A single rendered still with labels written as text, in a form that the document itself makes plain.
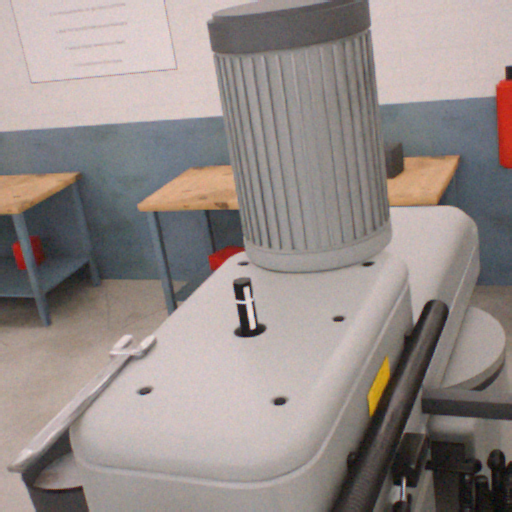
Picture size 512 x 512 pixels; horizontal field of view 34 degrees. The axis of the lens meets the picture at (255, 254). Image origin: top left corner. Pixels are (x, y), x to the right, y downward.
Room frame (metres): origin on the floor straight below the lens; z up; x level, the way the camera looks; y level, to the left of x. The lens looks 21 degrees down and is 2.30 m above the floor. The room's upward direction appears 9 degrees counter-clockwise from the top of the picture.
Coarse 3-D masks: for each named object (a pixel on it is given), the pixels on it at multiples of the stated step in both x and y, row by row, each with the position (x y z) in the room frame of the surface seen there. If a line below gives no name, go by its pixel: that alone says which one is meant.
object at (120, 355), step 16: (128, 336) 0.86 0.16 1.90; (112, 352) 0.82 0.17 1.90; (128, 352) 0.82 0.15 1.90; (144, 352) 0.82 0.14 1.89; (112, 368) 0.79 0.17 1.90; (96, 384) 0.76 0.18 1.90; (80, 400) 0.73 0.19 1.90; (64, 416) 0.70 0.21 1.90; (48, 432) 0.68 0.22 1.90; (32, 448) 0.66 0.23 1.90; (48, 448) 0.66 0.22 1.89; (16, 464) 0.63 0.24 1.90; (32, 464) 0.64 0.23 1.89
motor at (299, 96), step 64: (320, 0) 1.01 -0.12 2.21; (256, 64) 0.98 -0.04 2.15; (320, 64) 0.97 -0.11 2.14; (256, 128) 0.99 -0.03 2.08; (320, 128) 0.97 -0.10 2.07; (256, 192) 1.01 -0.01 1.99; (320, 192) 0.97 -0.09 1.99; (384, 192) 1.02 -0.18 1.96; (256, 256) 1.02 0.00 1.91; (320, 256) 0.97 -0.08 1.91
